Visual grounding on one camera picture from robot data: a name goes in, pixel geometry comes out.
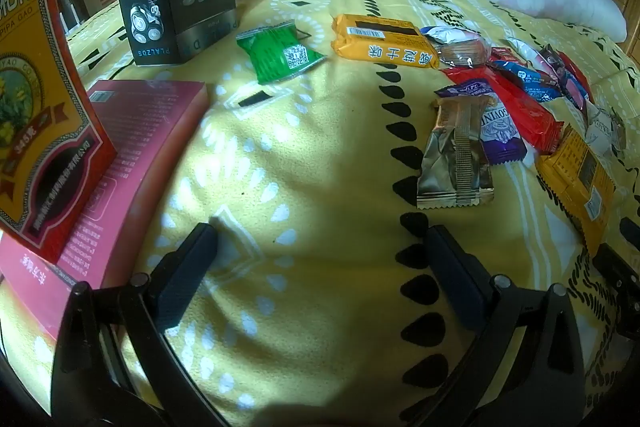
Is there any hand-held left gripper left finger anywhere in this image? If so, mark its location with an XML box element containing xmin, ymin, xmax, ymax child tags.
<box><xmin>50</xmin><ymin>222</ymin><xmax>236</xmax><ymax>427</ymax></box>

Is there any silver blue snack packet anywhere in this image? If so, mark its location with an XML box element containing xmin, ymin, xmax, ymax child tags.
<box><xmin>419</xmin><ymin>26</ymin><xmax>481</xmax><ymax>45</ymax></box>

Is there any brown pastry in clear wrapper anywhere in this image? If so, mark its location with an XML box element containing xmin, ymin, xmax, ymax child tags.
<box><xmin>437</xmin><ymin>38</ymin><xmax>493</xmax><ymax>68</ymax></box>

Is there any small red snack packet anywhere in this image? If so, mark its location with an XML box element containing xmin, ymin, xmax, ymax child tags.
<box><xmin>555</xmin><ymin>51</ymin><xmax>595</xmax><ymax>104</ymax></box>
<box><xmin>490</xmin><ymin>47</ymin><xmax>523</xmax><ymax>64</ymax></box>

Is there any gold silver snack packet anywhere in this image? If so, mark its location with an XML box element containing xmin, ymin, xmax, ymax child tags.
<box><xmin>416</xmin><ymin>97</ymin><xmax>496</xmax><ymax>210</ymax></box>

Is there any green snack packet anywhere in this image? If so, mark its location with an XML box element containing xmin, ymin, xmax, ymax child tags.
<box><xmin>236</xmin><ymin>20</ymin><xmax>328</xmax><ymax>85</ymax></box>

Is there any white pink snack packet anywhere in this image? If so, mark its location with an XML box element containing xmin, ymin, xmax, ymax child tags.
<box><xmin>507</xmin><ymin>37</ymin><xmax>583</xmax><ymax>110</ymax></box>

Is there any clear snack packet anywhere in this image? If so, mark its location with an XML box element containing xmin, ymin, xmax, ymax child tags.
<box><xmin>582</xmin><ymin>99</ymin><xmax>628</xmax><ymax>158</ymax></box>

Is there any pink flat box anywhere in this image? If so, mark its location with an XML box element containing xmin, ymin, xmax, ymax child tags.
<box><xmin>0</xmin><ymin>79</ymin><xmax>210</xmax><ymax>343</ymax></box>

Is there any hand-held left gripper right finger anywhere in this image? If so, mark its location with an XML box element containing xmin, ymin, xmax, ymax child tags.
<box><xmin>400</xmin><ymin>224</ymin><xmax>586</xmax><ymax>427</ymax></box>

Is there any red yellow carton box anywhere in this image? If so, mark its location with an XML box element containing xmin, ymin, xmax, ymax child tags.
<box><xmin>0</xmin><ymin>0</ymin><xmax>118</xmax><ymax>263</ymax></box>

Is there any orange snack packet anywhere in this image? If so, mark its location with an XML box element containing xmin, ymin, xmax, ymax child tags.
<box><xmin>331</xmin><ymin>14</ymin><xmax>441</xmax><ymax>70</ymax></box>
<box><xmin>536</xmin><ymin>124</ymin><xmax>616</xmax><ymax>258</ymax></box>

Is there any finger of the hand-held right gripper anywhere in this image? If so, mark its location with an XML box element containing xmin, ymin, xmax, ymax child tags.
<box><xmin>593</xmin><ymin>243</ymin><xmax>640</xmax><ymax>295</ymax></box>

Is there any purple snack packet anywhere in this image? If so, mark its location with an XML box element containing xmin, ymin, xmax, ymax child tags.
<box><xmin>434</xmin><ymin>79</ymin><xmax>528</xmax><ymax>166</ymax></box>

